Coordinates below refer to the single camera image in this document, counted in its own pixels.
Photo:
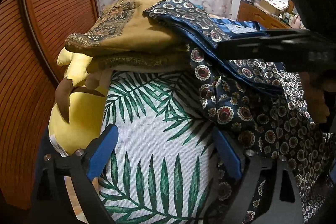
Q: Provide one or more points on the mustard patterned folded cloth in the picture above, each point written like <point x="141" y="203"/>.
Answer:
<point x="124" y="39"/>

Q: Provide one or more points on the navy patterned satin shirt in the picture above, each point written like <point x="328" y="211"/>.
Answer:
<point x="259" y="105"/>

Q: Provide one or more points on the pink bottle on dresser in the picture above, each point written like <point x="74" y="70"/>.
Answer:
<point x="296" y="22"/>

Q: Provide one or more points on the wooden dresser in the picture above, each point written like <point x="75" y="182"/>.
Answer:
<point x="248" y="12"/>

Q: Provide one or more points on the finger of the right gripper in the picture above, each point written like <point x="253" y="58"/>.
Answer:
<point x="298" y="50"/>

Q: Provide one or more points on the wooden louvered wardrobe door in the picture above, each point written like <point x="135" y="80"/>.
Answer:
<point x="32" y="35"/>

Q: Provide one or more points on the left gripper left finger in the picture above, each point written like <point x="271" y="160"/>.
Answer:
<point x="81" y="167"/>

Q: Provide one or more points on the palm leaf print sheet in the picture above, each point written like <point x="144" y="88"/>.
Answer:
<point x="163" y="169"/>

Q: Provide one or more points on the floral cardboard box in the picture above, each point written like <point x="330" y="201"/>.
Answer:
<point x="275" y="7"/>

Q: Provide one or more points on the person's hand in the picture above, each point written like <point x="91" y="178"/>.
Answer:
<point x="314" y="88"/>

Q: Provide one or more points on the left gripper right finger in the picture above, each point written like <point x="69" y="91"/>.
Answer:
<point x="245" y="165"/>

